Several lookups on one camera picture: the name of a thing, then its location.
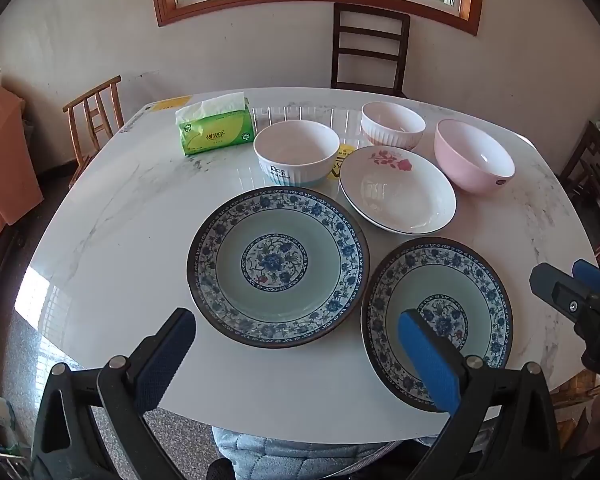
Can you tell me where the large blue floral plate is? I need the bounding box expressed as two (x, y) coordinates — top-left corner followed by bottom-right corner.
(186, 186), (371, 350)

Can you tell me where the light wooden chair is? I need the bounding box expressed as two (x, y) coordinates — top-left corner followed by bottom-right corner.
(62, 75), (126, 190)

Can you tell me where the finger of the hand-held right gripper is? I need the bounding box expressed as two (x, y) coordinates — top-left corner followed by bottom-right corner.
(529, 262), (597, 322)
(572, 258), (600, 302)

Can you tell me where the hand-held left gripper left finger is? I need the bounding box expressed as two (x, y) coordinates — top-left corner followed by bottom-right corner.
(30, 307), (211, 480)

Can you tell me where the yellow rectangular sticker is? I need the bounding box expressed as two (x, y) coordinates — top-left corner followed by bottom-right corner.
(152, 95), (191, 110)

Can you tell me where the yellow round warning sticker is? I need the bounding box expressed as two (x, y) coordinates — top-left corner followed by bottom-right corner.
(327, 144), (356, 178)

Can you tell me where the dark carved wooden furniture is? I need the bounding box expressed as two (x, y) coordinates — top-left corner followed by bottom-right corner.
(557, 120), (600, 271)

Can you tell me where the white ribbed bowl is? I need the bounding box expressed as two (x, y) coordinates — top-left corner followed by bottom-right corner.
(361, 101), (426, 152)

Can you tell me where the pink bowl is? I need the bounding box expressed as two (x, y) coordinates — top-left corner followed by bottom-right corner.
(434, 118), (516, 194)

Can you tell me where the white plate with pink flower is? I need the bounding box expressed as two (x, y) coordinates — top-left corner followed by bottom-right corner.
(339, 145), (457, 235)

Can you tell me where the small blue floral plate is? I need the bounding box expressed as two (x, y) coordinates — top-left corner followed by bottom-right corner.
(361, 236), (514, 413)

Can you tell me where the white bowl with blue print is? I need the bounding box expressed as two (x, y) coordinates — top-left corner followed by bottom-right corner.
(253, 121), (341, 186)

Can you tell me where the green tissue pack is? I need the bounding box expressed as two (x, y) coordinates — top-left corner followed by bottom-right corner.
(175, 92), (257, 157)

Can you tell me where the dark wooden chair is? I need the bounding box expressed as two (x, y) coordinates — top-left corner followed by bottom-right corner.
(330, 2), (412, 98)

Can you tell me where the grey quilted jacket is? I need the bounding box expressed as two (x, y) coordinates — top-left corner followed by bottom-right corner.
(212, 422), (431, 480)

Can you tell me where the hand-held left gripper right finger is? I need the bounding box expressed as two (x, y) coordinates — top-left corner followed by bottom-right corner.
(397, 309), (563, 480)

